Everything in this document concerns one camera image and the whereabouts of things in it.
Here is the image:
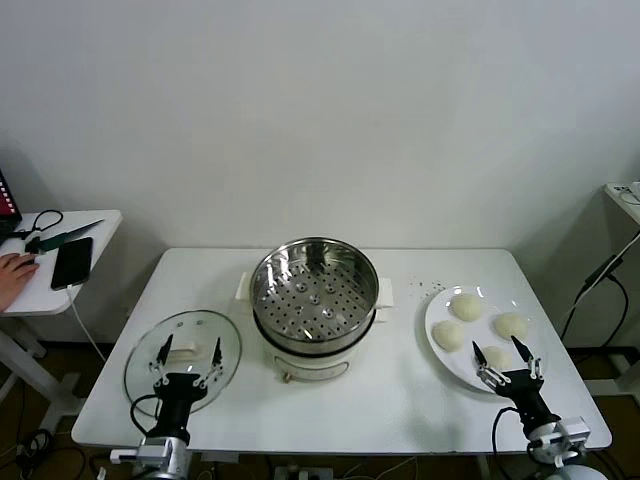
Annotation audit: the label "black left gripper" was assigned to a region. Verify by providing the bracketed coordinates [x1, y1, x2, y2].
[148, 334, 224, 441]

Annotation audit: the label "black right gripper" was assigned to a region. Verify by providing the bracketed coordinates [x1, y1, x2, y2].
[472, 335, 561, 429]

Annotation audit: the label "white steamed baozi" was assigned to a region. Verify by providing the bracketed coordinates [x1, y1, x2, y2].
[493, 312, 529, 342]
[449, 293, 484, 321]
[431, 320, 465, 352]
[482, 345, 514, 371]

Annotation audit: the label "round glass pot lid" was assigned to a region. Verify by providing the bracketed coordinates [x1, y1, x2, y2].
[123, 309, 244, 415]

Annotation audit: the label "perforated steel steamer basket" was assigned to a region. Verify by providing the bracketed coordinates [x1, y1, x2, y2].
[234, 237, 396, 346]

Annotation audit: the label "bare person hand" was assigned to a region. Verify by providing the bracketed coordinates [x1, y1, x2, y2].
[0, 252, 41, 312]

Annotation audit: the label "large white plate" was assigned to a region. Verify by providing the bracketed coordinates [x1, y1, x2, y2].
[424, 284, 550, 395]

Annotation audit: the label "cream electric cooker base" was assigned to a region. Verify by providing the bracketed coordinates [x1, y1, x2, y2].
[252, 299, 390, 385]

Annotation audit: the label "black smartphone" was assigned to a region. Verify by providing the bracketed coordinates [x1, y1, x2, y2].
[50, 237, 95, 291]

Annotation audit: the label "white side table with laptop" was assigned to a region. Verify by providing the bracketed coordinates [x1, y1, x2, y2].
[0, 208, 124, 431]

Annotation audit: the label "grey floor power strip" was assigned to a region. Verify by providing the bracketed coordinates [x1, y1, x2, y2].
[273, 464, 335, 480]

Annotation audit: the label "white side table with power strip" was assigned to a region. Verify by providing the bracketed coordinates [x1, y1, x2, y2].
[582, 182, 640, 396]

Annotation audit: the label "white power strip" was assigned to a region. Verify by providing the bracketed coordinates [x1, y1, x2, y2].
[604, 182, 640, 206]

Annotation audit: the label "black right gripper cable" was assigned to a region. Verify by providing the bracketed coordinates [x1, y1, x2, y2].
[492, 407, 526, 456]

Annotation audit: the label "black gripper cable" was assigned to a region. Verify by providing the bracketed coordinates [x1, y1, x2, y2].
[130, 393, 164, 437]
[492, 407, 526, 456]

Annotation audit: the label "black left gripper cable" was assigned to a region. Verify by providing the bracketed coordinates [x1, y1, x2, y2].
[130, 393, 164, 437]

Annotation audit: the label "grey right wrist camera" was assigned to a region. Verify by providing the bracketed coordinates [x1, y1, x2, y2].
[552, 417, 592, 454]

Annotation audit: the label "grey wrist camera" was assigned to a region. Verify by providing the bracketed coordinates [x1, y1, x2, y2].
[552, 417, 592, 454]
[109, 438, 172, 464]

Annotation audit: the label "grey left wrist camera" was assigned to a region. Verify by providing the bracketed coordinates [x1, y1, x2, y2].
[109, 438, 172, 464]

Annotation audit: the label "white charging cable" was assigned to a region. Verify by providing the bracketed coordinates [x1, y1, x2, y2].
[65, 285, 107, 362]

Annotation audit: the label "black power cable with adapter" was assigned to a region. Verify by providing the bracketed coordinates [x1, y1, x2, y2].
[559, 230, 640, 351]

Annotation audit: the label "black floor cable bundle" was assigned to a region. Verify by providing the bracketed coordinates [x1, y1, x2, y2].
[14, 427, 86, 480]

